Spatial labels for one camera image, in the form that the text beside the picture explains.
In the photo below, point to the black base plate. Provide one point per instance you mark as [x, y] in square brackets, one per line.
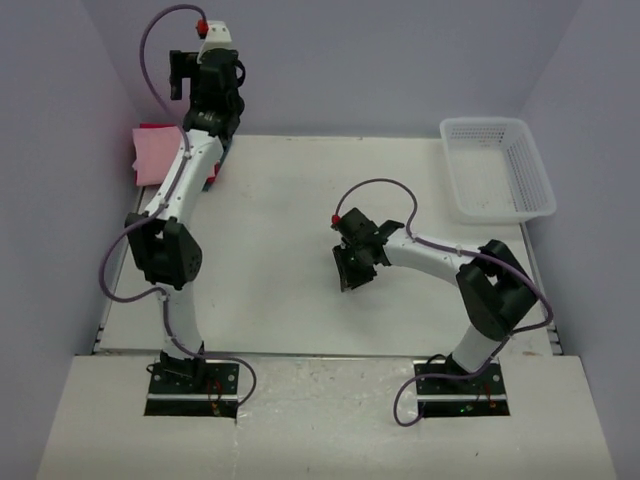
[211, 393]
[483, 396]

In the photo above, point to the pink t shirt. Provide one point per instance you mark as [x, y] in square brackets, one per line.
[156, 148]

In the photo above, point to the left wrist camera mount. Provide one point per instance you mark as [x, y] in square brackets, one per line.
[214, 35]

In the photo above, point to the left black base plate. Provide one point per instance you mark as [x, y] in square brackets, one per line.
[211, 393]

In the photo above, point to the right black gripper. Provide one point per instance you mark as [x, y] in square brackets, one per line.
[356, 261]

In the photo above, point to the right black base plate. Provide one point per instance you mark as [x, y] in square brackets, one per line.
[483, 396]

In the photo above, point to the white plastic basket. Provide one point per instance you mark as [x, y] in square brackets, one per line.
[496, 172]

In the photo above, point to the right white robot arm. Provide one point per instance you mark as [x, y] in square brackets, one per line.
[496, 292]

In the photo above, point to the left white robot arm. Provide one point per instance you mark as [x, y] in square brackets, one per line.
[163, 248]

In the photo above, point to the folded teal t shirt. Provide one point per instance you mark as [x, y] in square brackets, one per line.
[220, 170]

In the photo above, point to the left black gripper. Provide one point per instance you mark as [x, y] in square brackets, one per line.
[179, 70]

